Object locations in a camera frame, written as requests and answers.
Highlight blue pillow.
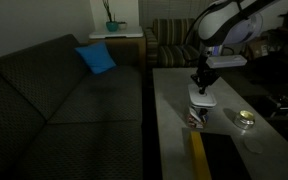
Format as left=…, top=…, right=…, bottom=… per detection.
left=74, top=41, right=118, bottom=76

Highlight small white pot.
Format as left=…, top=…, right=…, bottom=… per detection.
left=117, top=21, right=129, bottom=31

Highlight dark patterned sofa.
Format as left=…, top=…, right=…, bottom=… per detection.
left=0, top=33, right=145, bottom=180

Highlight teal plant pot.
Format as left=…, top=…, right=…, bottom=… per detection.
left=105, top=13, right=120, bottom=33

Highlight glass candle jar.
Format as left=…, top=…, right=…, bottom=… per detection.
left=233, top=109, right=256, bottom=131

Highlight clear storage container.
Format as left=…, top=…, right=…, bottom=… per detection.
left=185, top=103, right=209, bottom=130

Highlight black book with yellow edge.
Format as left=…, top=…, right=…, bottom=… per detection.
left=188, top=130, right=253, bottom=180

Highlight striped armchair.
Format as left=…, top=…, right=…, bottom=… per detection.
left=144, top=17, right=224, bottom=73

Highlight white tray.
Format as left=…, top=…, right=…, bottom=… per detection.
left=88, top=25, right=145, bottom=41

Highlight tall thin plant stems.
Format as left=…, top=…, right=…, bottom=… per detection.
left=101, top=0, right=114, bottom=23

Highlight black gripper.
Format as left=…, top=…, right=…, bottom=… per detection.
left=190, top=54, right=222, bottom=96

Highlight wooden side table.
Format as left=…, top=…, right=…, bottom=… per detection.
left=87, top=35, right=148, bottom=78

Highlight white container lid with button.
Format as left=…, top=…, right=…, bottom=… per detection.
left=187, top=83, right=217, bottom=108

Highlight cardboard box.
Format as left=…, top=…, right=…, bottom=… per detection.
left=247, top=35, right=270, bottom=61

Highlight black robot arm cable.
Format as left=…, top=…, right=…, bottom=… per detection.
left=181, top=0, right=218, bottom=68

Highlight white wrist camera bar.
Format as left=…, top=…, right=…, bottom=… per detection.
left=206, top=54, right=249, bottom=70

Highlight small round glass coaster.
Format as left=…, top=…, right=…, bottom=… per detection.
left=243, top=139, right=265, bottom=155

